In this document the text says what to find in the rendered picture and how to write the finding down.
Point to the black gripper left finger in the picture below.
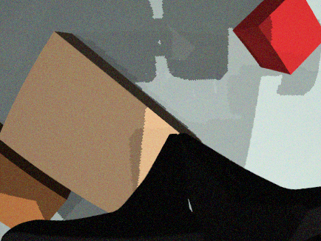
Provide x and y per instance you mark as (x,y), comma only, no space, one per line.
(156,211)

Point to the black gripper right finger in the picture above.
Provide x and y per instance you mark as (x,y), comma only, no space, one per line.
(233,204)

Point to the red cube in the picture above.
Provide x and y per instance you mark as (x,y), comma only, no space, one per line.
(280,34)

